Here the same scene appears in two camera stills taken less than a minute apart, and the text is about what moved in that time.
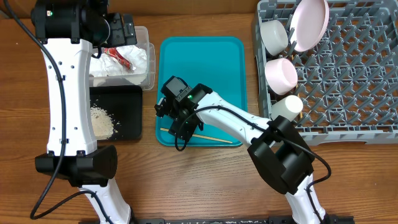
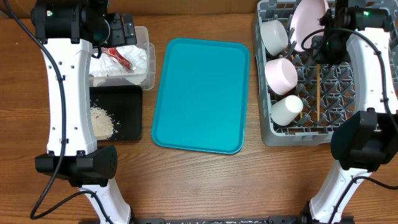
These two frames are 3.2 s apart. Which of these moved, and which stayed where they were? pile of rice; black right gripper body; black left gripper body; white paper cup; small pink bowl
Moved: black right gripper body
Stayed: white paper cup; black left gripper body; small pink bowl; pile of rice
